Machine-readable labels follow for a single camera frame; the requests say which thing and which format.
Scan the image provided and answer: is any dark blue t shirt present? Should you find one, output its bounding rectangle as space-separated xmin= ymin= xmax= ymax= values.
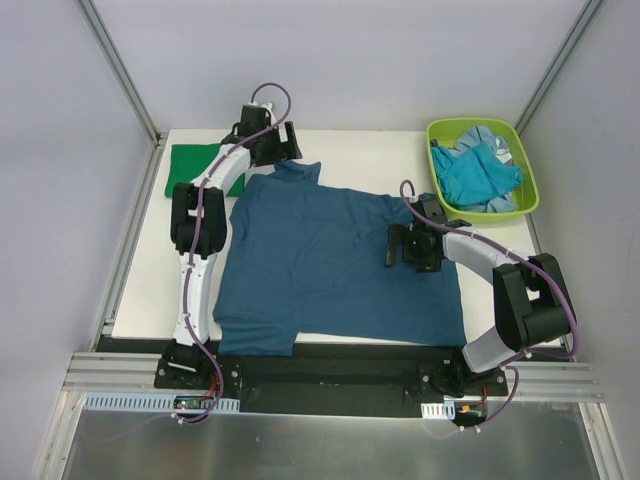
xmin=213 ymin=162 xmax=466 ymax=356

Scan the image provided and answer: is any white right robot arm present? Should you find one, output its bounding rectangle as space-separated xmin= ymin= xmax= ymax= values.
xmin=385 ymin=220 xmax=576 ymax=398

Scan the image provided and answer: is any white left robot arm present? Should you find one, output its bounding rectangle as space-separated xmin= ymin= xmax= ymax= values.
xmin=155 ymin=102 xmax=301 ymax=390

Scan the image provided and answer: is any folded green t shirt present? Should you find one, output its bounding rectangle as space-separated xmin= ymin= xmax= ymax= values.
xmin=164 ymin=143 xmax=221 ymax=199

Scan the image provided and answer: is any teal t shirt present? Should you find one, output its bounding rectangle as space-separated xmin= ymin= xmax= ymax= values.
xmin=431 ymin=144 xmax=523 ymax=213

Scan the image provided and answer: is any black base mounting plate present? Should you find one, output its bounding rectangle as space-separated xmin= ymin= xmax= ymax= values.
xmin=97 ymin=335 xmax=574 ymax=416

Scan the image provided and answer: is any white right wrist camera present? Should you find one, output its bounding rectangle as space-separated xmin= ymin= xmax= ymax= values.
xmin=410 ymin=194 xmax=447 ymax=225

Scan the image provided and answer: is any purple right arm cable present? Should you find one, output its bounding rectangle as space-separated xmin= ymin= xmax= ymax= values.
xmin=399 ymin=179 xmax=584 ymax=439

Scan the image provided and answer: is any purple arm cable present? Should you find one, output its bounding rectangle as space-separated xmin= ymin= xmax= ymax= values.
xmin=79 ymin=82 xmax=294 ymax=441
xmin=399 ymin=179 xmax=584 ymax=439

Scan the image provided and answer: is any left aluminium frame post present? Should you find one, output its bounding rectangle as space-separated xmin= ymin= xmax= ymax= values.
xmin=74 ymin=0 xmax=162 ymax=146

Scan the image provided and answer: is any aluminium frame post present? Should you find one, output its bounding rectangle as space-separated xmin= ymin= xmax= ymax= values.
xmin=74 ymin=0 xmax=162 ymax=146
xmin=515 ymin=0 xmax=606 ymax=135

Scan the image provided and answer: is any right white cable duct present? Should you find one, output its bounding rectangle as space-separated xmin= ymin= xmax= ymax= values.
xmin=420 ymin=400 xmax=456 ymax=420

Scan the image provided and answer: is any white cable duct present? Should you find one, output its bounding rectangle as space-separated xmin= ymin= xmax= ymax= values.
xmin=420 ymin=400 xmax=456 ymax=420
xmin=84 ymin=392 xmax=240 ymax=415

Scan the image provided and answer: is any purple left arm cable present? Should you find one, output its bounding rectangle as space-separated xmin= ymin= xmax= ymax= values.
xmin=79 ymin=82 xmax=294 ymax=441

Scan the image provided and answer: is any right aluminium frame post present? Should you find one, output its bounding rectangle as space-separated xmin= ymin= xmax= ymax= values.
xmin=515 ymin=0 xmax=606 ymax=135

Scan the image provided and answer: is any front aluminium frame rail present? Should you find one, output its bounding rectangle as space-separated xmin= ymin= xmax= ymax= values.
xmin=62 ymin=352 xmax=605 ymax=403

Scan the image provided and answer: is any left white cable duct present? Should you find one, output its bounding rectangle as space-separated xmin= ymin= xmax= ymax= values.
xmin=84 ymin=392 xmax=240 ymax=415

